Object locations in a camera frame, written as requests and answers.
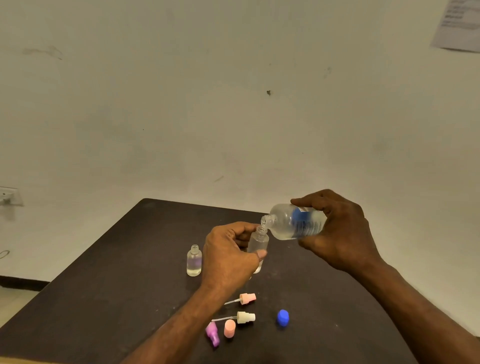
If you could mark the person's left hand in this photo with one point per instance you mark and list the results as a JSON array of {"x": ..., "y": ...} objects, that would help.
[{"x": 225, "y": 258}]

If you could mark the person's right hand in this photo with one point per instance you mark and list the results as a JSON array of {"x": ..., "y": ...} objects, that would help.
[{"x": 345, "y": 232}]

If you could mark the person's left middle finger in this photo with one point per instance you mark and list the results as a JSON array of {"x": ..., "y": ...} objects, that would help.
[{"x": 242, "y": 240}]

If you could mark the person's right thumb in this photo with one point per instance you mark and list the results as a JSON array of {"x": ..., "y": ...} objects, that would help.
[{"x": 310, "y": 243}]

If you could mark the person's left thumb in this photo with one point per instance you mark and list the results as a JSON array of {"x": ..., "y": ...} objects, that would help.
[{"x": 258, "y": 255}]

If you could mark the small frosted spray bottle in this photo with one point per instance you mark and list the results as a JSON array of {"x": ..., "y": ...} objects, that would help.
[{"x": 258, "y": 242}]

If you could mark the clear plastic water bottle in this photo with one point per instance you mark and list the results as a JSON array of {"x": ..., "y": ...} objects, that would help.
[{"x": 285, "y": 225}]

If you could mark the person's left forearm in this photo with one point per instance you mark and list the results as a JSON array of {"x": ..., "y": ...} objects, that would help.
[{"x": 176, "y": 330}]

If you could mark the person's right forearm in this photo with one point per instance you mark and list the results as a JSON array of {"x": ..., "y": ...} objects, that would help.
[{"x": 420, "y": 318}]

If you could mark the pink spray pump head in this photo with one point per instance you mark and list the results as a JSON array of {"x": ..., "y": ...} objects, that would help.
[{"x": 247, "y": 299}]

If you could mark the small clear glass bottle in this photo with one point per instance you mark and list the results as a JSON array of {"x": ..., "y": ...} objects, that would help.
[{"x": 194, "y": 262}]

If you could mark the white spray pump head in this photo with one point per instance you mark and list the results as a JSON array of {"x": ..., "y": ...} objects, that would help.
[{"x": 245, "y": 317}]

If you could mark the blue bottle cap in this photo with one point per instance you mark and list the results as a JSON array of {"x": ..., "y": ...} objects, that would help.
[{"x": 283, "y": 318}]

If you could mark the pink bottle cap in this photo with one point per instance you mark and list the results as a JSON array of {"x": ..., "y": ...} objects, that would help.
[{"x": 229, "y": 329}]

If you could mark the purple spray pump head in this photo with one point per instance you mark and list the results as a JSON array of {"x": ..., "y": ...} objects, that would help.
[{"x": 212, "y": 333}]

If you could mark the white paper sheet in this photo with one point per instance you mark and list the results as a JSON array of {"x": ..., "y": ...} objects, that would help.
[{"x": 459, "y": 26}]

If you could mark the white wall socket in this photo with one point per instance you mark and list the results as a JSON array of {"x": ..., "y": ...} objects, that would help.
[{"x": 9, "y": 195}]

